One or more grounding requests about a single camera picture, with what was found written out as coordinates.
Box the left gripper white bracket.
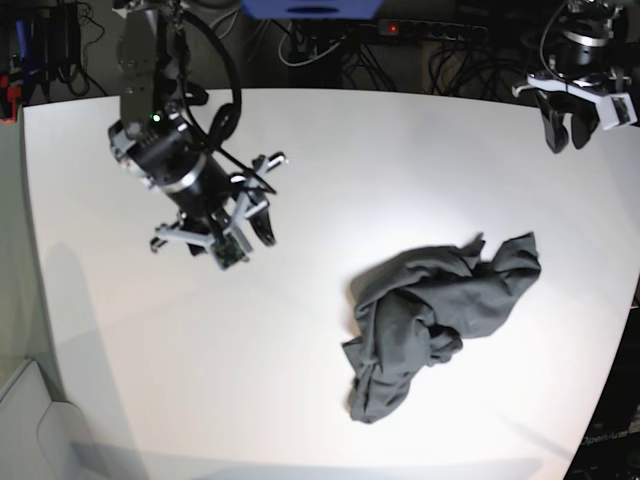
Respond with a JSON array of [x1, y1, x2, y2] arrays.
[[512, 73, 627, 154]]

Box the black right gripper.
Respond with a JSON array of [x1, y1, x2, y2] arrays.
[[149, 149, 291, 257]]

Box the dark grey t-shirt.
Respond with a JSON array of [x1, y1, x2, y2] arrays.
[[342, 232, 542, 424]]

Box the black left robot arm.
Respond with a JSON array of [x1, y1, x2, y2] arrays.
[[512, 1, 639, 154]]

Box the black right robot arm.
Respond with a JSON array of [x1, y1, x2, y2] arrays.
[[108, 1, 286, 269]]

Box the black power strip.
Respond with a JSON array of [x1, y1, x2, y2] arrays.
[[377, 19, 489, 42]]

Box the blue plastic box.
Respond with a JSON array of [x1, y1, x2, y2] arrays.
[[242, 0, 382, 20]]

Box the red black clamp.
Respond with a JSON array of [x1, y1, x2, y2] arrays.
[[1, 72, 22, 123]]

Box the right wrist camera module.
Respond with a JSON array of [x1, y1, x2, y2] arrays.
[[211, 238, 249, 270]]

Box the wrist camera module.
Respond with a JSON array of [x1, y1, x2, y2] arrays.
[[598, 93, 638, 130], [211, 238, 249, 270]]

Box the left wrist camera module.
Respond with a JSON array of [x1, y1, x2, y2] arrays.
[[598, 93, 638, 130]]

